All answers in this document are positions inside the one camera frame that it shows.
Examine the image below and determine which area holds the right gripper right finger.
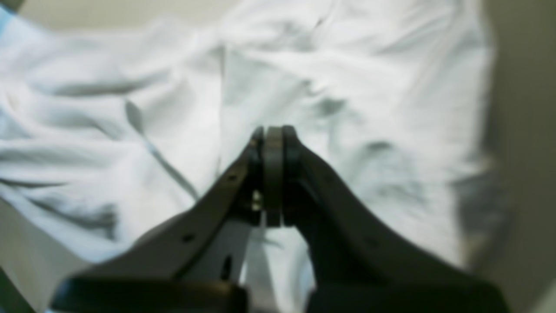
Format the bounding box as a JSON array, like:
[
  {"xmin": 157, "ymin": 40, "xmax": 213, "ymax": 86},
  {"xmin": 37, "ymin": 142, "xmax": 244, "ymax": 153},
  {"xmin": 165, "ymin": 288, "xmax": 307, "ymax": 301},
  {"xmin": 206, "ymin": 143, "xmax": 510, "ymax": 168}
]
[{"xmin": 275, "ymin": 126, "xmax": 509, "ymax": 313}]

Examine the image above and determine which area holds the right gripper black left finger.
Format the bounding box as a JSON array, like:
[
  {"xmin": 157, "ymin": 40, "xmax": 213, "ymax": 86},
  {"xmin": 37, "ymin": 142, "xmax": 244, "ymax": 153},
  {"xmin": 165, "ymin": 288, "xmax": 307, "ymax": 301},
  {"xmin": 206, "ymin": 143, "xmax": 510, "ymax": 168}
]
[{"xmin": 50, "ymin": 127, "xmax": 264, "ymax": 313}]

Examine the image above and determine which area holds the white t-shirt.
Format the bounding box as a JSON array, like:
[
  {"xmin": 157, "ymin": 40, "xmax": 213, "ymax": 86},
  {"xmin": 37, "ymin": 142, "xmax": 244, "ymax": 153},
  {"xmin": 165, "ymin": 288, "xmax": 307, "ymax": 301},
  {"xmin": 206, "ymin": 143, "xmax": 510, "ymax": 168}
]
[{"xmin": 1, "ymin": 0, "xmax": 494, "ymax": 312}]

